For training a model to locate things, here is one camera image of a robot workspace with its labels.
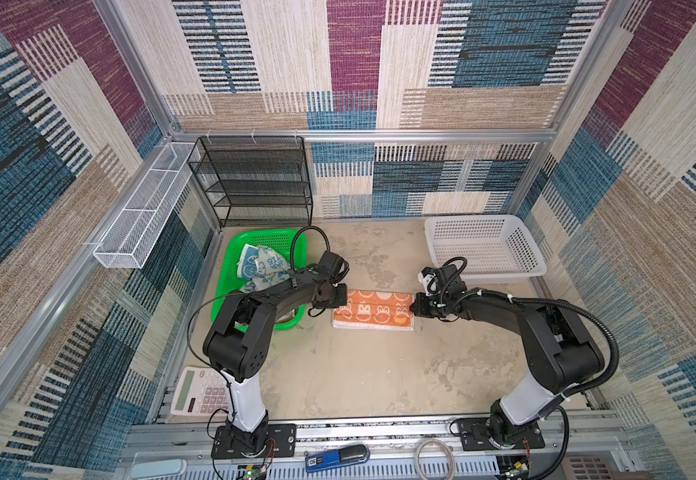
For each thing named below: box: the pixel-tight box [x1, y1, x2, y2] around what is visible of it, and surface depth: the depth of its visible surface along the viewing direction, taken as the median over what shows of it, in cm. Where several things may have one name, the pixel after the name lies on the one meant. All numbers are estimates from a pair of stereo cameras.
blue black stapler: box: [305, 444, 371, 473], surface depth 70 cm
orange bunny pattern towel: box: [332, 290, 415, 331], surface depth 96 cm
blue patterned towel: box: [236, 244, 291, 293], surface depth 104 cm
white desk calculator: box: [170, 366, 230, 417], surface depth 79 cm
